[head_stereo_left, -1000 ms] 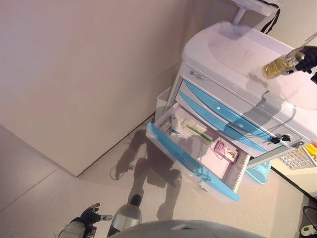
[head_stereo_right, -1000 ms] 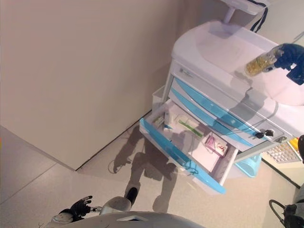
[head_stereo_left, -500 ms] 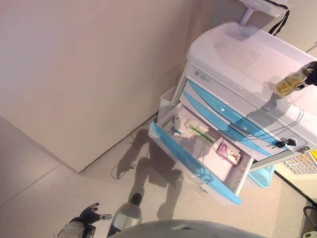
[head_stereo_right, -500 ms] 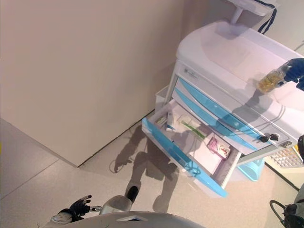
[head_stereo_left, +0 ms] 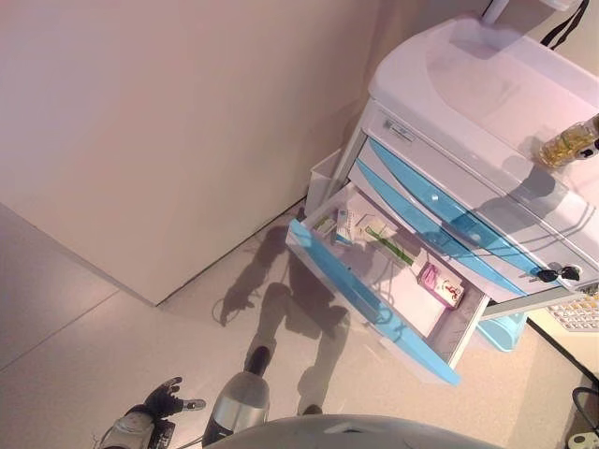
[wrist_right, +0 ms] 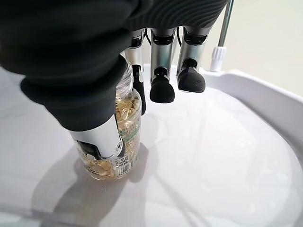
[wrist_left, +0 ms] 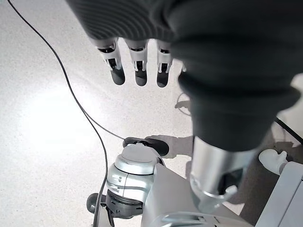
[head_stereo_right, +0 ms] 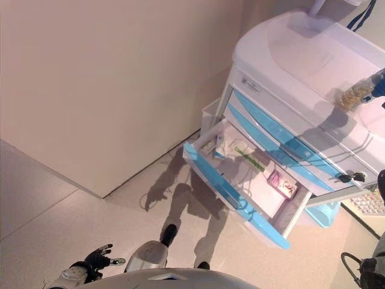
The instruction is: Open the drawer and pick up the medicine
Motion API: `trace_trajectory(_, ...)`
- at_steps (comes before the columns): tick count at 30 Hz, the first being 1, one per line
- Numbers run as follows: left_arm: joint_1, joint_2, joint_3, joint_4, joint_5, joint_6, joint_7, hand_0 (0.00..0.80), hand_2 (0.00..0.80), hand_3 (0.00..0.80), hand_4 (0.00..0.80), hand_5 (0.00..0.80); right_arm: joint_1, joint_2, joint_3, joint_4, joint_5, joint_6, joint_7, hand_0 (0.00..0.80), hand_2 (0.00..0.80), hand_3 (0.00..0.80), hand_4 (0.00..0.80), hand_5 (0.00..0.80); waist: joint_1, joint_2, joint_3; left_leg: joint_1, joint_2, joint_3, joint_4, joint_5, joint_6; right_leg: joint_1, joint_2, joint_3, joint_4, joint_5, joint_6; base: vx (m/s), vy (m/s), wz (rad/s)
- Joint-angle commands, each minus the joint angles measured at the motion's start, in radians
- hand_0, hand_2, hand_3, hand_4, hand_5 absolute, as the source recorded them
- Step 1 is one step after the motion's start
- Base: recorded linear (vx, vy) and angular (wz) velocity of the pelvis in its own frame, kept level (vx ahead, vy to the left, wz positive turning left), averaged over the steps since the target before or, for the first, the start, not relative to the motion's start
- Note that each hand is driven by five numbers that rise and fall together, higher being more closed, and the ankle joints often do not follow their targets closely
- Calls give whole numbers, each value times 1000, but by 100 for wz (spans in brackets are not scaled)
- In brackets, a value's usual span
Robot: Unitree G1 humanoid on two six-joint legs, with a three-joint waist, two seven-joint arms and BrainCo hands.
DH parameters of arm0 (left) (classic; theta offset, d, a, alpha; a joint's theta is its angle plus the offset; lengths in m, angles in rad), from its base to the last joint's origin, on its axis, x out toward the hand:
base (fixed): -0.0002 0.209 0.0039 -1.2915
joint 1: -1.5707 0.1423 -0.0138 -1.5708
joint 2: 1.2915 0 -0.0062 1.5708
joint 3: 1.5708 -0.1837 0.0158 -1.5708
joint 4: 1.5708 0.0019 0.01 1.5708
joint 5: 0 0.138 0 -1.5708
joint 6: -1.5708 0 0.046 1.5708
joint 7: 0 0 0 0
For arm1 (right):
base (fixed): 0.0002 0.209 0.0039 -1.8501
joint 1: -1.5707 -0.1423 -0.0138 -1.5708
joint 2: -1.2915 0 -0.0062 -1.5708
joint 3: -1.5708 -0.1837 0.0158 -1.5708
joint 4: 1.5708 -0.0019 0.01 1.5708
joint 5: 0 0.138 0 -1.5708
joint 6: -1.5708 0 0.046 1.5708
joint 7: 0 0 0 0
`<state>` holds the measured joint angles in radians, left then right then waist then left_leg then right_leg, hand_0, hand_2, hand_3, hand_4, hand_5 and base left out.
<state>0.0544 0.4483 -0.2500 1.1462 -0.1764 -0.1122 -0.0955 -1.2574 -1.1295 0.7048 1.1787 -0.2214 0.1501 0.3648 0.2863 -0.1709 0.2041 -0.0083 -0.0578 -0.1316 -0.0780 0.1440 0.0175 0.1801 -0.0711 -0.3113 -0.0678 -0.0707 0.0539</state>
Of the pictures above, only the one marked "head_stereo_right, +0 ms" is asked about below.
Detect small green white box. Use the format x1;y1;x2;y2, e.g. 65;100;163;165
201;140;217;154

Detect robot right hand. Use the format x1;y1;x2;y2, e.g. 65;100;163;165
362;67;385;111

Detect blue lid waste bin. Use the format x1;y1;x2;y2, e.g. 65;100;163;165
305;200;342;228

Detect clear yellow capsule bottle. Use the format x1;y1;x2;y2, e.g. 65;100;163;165
339;76;377;112

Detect white plastic side bin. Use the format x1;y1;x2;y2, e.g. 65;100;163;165
202;98;225;133

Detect dark blue strap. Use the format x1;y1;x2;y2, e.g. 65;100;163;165
350;0;377;31

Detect white overbed table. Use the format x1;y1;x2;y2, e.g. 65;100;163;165
309;0;362;16

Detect white wire basket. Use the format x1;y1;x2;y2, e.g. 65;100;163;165
350;191;385;216

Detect grey robot torso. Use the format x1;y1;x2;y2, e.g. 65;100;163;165
99;269;262;289

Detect white medical cart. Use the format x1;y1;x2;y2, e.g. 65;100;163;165
183;10;385;250

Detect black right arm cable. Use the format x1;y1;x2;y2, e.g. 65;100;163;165
341;252;362;285

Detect long white green box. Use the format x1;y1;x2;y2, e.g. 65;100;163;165
224;137;276;174

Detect pink medicine box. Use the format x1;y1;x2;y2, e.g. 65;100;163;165
266;168;300;199

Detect black cart keys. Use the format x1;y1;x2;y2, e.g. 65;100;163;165
338;169;366;184

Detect blue front medicine drawer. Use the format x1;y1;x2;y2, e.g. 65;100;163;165
182;117;313;250

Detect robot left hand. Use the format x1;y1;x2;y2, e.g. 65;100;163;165
84;243;126;273

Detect blue front cart drawer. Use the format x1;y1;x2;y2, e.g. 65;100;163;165
224;102;334;192
227;87;371;181

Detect blue white medicine box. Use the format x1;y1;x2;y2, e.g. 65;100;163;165
213;135;228;159

